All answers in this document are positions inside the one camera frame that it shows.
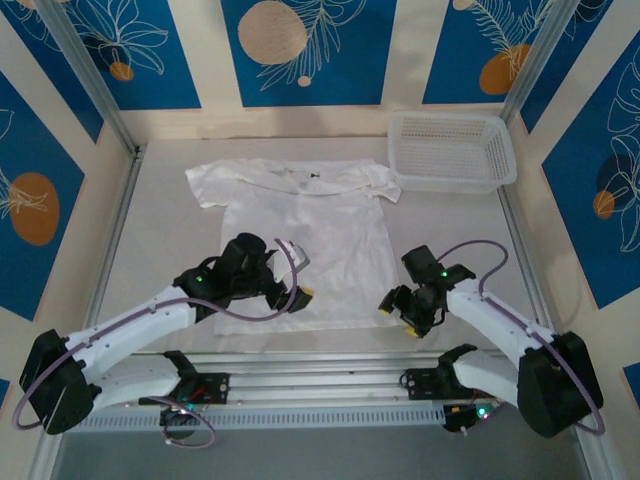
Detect white t-shirt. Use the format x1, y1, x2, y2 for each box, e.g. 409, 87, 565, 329
183, 157, 404, 337

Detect black controller board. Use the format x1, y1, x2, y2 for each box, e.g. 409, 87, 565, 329
158, 403, 202, 444
442, 402, 496, 435

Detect white plastic mesh basket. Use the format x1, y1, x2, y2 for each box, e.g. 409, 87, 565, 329
387, 109, 519, 196

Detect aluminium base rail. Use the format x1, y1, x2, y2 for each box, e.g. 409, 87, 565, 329
79, 350, 521, 415

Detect aluminium table side rail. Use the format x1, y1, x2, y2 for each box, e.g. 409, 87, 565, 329
27, 144, 146, 480
497, 187, 609, 480

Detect grey slotted cable duct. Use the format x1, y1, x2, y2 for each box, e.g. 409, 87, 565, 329
64, 405, 446, 432

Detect aluminium frame post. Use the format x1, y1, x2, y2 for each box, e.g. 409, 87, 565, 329
34, 0, 146, 159
499, 0, 616, 126

